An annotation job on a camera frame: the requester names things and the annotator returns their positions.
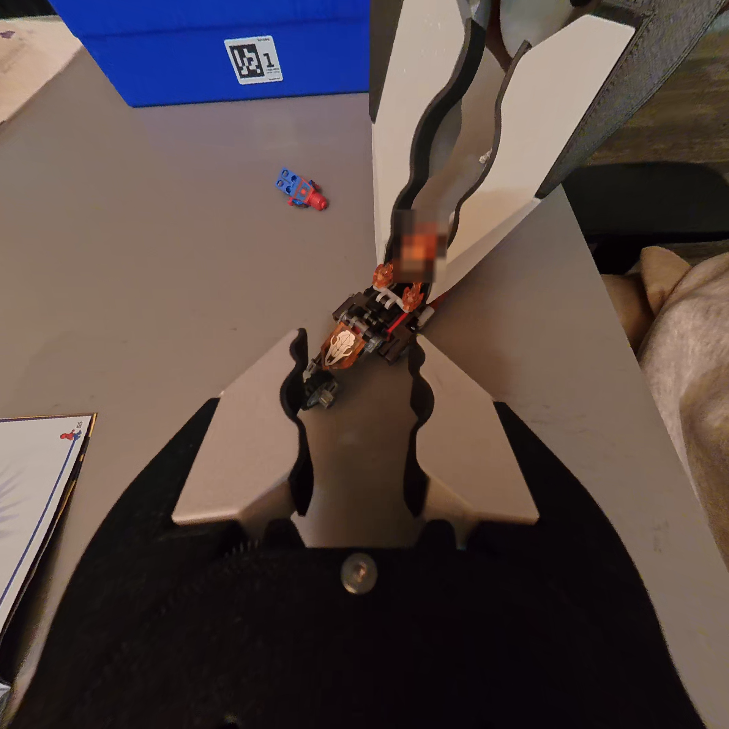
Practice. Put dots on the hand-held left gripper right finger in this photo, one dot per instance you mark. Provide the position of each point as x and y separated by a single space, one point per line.
478 455

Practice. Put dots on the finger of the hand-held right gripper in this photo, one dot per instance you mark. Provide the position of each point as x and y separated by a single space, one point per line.
547 114
410 74

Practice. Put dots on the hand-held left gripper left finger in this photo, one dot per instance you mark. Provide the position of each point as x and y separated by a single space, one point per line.
239 455

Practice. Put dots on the black red lego motorcycle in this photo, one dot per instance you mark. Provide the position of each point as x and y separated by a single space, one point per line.
370 336

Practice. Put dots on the blue red lego minifigure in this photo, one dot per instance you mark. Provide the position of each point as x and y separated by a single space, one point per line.
302 191

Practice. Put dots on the lego instruction booklet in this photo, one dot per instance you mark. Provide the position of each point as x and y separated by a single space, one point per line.
34 501

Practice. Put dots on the blue plastic bin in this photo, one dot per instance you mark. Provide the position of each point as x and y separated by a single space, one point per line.
199 57

